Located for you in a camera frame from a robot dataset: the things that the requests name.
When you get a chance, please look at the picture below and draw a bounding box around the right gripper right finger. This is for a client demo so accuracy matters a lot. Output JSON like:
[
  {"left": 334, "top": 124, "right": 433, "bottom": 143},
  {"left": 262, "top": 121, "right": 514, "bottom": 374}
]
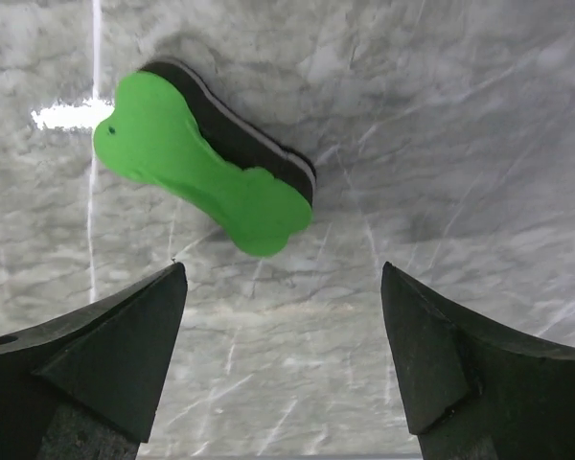
[{"left": 380, "top": 264, "right": 575, "bottom": 459}]

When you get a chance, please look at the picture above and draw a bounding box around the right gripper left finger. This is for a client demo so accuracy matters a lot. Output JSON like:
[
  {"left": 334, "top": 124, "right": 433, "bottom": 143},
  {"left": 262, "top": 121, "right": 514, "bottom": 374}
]
[{"left": 0, "top": 263, "right": 187, "bottom": 459}]

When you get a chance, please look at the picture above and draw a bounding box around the green whiteboard eraser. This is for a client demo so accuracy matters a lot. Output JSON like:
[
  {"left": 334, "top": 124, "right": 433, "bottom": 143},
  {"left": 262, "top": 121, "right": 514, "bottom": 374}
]
[{"left": 93, "top": 58, "right": 316, "bottom": 257}]

